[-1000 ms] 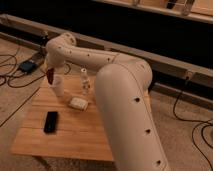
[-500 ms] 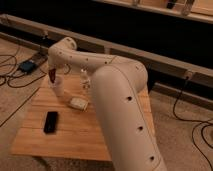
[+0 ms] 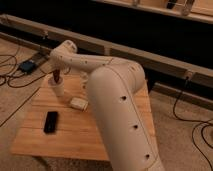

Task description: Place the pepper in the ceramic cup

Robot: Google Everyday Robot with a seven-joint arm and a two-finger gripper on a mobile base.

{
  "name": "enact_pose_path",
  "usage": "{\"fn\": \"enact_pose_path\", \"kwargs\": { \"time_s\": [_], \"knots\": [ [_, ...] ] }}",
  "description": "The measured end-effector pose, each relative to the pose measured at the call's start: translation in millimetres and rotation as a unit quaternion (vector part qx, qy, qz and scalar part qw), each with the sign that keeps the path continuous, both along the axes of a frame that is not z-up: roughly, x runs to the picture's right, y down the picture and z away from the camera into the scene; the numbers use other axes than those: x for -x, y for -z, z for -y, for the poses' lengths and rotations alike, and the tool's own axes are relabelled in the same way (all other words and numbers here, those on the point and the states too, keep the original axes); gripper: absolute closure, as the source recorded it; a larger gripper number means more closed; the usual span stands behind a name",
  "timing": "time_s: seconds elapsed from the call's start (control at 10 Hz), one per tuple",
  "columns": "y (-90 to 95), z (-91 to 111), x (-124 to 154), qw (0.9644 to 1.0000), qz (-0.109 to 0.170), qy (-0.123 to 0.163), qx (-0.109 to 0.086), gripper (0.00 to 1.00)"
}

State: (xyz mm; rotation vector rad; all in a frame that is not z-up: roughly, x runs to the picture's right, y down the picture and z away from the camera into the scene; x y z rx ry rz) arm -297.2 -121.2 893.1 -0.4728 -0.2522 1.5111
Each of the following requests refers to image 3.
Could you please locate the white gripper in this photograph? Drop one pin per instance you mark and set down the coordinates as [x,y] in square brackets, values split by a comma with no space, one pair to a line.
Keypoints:
[59,66]

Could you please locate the white sponge block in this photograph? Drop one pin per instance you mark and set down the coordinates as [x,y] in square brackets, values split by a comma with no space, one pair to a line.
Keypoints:
[78,103]

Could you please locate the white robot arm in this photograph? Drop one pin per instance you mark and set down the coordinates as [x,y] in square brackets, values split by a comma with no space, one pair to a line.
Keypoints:
[110,88]

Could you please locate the wooden slatted table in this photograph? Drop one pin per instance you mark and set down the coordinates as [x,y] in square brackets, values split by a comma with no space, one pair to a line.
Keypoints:
[76,135]

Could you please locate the clear plastic water bottle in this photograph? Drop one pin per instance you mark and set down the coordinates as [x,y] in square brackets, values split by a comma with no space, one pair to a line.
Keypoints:
[84,78]

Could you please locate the black phone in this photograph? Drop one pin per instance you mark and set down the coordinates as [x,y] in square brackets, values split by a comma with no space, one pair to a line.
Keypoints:
[50,122]

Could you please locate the black power adapter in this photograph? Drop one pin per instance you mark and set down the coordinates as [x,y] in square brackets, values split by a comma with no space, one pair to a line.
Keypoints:
[27,67]

